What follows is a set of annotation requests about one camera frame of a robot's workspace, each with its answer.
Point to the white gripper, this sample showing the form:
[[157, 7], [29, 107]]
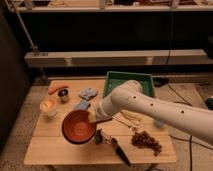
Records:
[[102, 111]]

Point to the orange bowl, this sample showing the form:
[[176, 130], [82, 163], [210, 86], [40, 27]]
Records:
[[77, 126]]

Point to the purple bowl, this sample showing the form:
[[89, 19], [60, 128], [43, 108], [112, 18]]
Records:
[[78, 142]]

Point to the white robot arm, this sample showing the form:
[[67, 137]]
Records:
[[195, 121]]

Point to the green plastic tray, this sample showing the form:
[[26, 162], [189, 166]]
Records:
[[115, 78]]

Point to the blue sponge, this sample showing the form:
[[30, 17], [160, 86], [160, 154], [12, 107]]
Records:
[[82, 105]]

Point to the small dark toy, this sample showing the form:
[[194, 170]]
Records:
[[99, 137]]

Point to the light blue cloth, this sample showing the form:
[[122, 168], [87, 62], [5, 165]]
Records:
[[88, 93]]

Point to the wooden table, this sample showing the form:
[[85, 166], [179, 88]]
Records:
[[49, 147]]

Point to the small metal cup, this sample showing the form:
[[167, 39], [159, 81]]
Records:
[[63, 95]]

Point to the clear glass cup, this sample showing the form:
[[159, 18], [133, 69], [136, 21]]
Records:
[[48, 108]]

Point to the yellow banana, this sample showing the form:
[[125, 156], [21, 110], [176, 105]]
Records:
[[131, 115]]

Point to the orange carrot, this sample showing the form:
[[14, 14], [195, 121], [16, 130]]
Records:
[[53, 89]]

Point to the bunch of dark grapes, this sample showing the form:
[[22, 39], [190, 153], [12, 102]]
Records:
[[144, 139]]

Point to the wooden shelf rack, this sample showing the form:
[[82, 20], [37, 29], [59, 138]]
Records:
[[96, 33]]

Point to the black handled knife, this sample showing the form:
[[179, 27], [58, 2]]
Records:
[[120, 152]]

